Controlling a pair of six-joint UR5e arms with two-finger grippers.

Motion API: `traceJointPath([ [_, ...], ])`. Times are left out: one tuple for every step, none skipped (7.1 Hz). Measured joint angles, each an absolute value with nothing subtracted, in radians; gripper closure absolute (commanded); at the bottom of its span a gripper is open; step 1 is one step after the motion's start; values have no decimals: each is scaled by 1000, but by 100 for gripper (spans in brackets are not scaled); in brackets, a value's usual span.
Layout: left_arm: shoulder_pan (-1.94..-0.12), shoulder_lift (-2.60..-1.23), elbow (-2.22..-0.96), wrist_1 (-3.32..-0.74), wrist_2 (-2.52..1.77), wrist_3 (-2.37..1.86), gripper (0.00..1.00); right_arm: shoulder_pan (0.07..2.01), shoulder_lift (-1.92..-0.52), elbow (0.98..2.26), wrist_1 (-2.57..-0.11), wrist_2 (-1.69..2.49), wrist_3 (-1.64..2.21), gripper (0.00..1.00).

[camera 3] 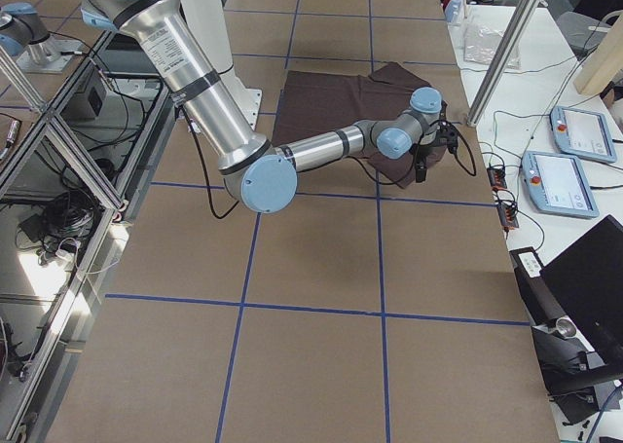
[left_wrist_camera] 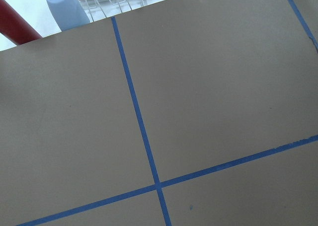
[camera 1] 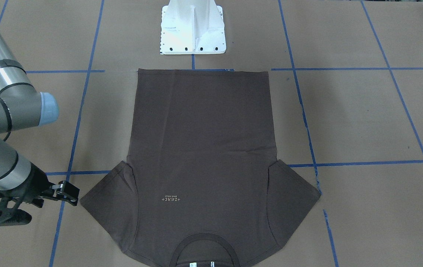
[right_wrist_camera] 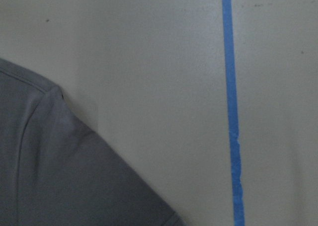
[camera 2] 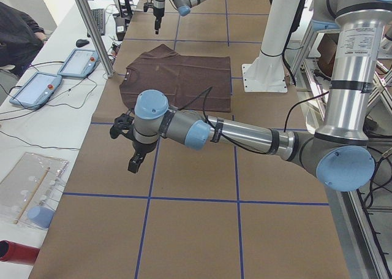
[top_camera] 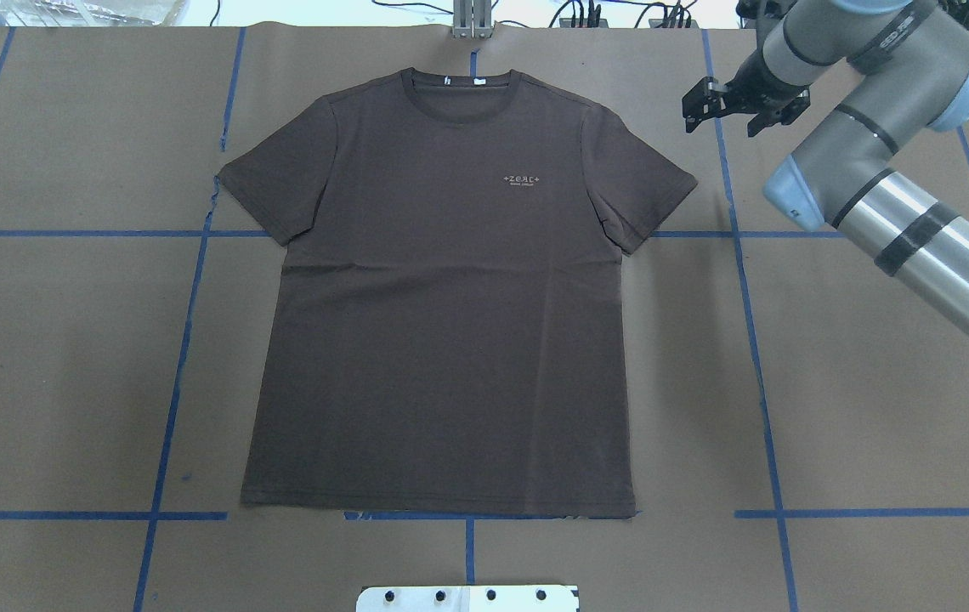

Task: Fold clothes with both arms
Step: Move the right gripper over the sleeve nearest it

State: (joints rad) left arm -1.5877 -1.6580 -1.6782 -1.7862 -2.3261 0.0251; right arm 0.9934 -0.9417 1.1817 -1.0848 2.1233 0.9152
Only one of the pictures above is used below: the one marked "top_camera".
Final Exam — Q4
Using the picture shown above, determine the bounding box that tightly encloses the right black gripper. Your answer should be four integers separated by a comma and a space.
682, 51, 811, 137

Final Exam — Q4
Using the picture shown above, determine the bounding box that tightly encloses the dark brown t-shirt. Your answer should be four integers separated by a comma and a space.
218, 67, 698, 519

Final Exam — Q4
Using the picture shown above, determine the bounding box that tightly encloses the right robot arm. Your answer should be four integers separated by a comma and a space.
682, 1, 969, 336

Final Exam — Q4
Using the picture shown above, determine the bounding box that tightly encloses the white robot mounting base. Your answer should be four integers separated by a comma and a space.
355, 584, 581, 611

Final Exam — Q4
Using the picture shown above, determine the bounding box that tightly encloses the aluminium frame post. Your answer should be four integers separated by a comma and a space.
452, 0, 495, 40

